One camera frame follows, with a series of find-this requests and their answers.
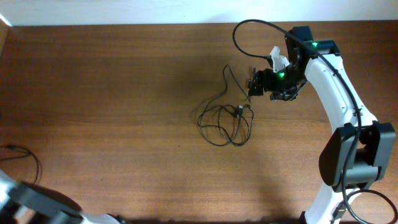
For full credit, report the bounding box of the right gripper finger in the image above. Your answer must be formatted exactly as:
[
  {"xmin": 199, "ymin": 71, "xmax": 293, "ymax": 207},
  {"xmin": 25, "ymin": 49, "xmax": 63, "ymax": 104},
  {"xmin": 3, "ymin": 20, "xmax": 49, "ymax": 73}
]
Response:
[
  {"xmin": 270, "ymin": 87, "xmax": 302, "ymax": 101},
  {"xmin": 248, "ymin": 67, "xmax": 264, "ymax": 96}
]

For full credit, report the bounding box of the thin black usb cable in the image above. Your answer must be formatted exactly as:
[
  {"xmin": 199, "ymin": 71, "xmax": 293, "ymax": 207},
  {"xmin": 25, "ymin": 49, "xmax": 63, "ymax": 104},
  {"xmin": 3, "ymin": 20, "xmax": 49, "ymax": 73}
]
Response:
[{"xmin": 197, "ymin": 63, "xmax": 257, "ymax": 147}]

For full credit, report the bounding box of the black cable white plug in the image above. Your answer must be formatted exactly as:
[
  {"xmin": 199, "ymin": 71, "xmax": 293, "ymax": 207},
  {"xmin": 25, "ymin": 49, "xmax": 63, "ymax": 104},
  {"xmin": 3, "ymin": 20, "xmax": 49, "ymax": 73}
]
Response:
[{"xmin": 1, "ymin": 144, "xmax": 42, "ymax": 184}]

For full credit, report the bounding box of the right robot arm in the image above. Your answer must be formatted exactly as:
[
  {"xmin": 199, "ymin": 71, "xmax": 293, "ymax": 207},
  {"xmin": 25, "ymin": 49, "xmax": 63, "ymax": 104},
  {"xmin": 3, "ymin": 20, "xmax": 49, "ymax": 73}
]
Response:
[{"xmin": 249, "ymin": 26, "xmax": 396, "ymax": 223}]

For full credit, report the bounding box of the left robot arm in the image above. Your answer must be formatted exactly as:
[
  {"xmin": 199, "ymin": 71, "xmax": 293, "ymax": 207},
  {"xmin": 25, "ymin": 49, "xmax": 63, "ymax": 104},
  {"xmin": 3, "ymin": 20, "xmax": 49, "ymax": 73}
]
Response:
[{"xmin": 1, "ymin": 171, "xmax": 130, "ymax": 224}]

